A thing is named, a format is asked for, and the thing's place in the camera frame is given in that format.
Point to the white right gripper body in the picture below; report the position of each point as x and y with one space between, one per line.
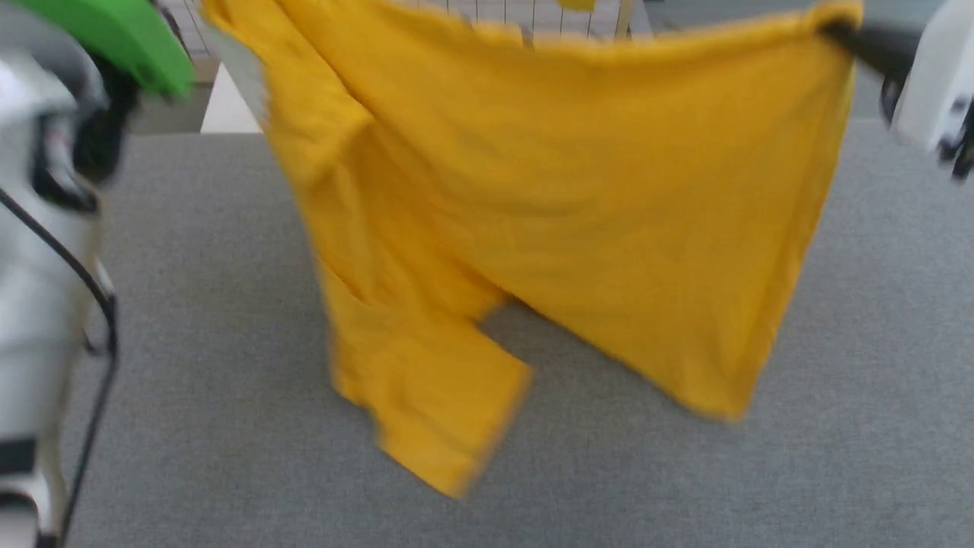
943 84

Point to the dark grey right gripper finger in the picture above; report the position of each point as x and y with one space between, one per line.
883 47

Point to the white rectangular box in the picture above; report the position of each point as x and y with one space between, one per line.
228 110

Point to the yellow t-shirt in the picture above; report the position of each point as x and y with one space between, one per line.
578 198

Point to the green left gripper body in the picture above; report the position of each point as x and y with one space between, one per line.
122 38

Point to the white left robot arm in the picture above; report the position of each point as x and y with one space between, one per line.
38 304

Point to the tiled lemon print partition panel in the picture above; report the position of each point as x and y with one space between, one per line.
548 15

